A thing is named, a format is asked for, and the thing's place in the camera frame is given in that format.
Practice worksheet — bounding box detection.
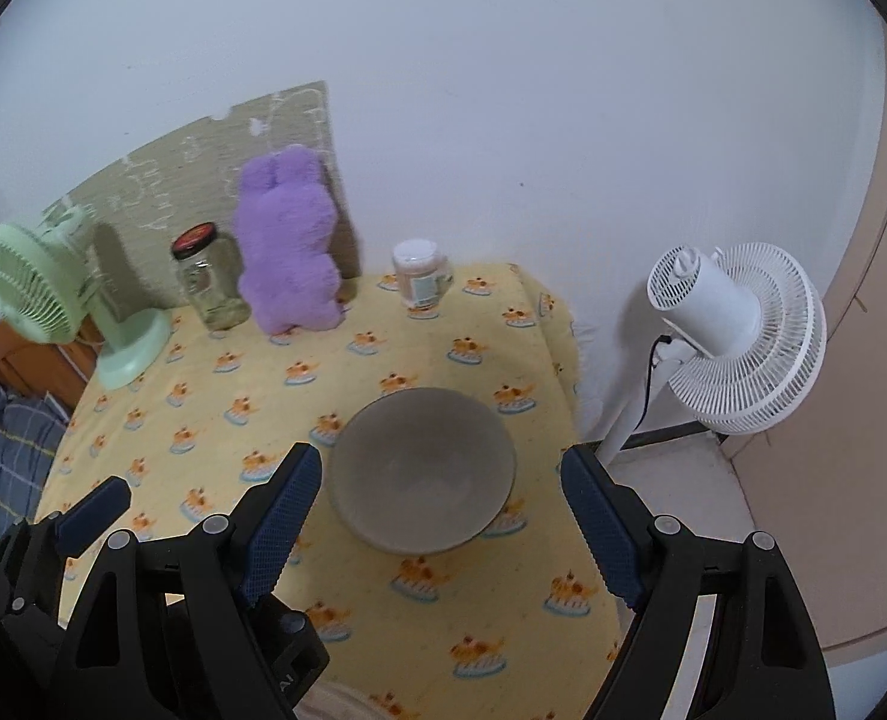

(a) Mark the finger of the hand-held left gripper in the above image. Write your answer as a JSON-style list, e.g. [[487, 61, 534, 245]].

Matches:
[[53, 476, 133, 560]]

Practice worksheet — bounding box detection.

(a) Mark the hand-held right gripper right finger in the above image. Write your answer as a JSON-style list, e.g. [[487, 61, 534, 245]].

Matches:
[[559, 444, 826, 720]]

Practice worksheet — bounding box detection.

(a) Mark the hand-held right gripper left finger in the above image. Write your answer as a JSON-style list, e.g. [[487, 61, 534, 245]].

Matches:
[[53, 442, 323, 720]]

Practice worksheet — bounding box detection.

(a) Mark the beige leaf pattern bowl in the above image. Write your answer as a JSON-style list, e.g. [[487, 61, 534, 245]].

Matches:
[[327, 388, 519, 557]]

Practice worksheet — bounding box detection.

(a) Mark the blue plaid cloth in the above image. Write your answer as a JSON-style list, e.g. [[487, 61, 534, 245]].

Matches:
[[0, 367, 77, 541]]

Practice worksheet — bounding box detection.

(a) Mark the yellow printed tablecloth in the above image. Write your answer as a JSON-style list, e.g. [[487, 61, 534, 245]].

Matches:
[[34, 261, 624, 720]]

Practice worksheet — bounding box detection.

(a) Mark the green desk fan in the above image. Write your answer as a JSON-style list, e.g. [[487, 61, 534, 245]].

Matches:
[[0, 206, 173, 391]]

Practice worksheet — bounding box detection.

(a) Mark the glass jar with black lid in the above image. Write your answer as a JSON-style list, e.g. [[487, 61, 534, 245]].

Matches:
[[171, 223, 251, 331]]

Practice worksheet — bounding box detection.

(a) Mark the white standing fan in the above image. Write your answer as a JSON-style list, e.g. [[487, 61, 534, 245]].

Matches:
[[597, 242, 828, 466]]

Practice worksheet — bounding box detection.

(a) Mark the clear toothpick container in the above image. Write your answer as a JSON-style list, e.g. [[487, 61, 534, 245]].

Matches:
[[392, 239, 455, 310]]

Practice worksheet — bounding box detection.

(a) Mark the purple plush toy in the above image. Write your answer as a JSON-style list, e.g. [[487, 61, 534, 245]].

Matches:
[[233, 148, 343, 335]]

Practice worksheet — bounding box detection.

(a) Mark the black fan cable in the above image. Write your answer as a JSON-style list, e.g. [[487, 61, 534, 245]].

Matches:
[[642, 334, 676, 432]]

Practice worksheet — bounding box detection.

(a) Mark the wooden furniture frame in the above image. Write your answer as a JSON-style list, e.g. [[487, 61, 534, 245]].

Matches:
[[0, 319, 100, 410]]

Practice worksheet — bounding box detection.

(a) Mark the green printed wall mat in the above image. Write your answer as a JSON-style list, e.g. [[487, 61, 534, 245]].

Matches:
[[42, 80, 365, 308]]

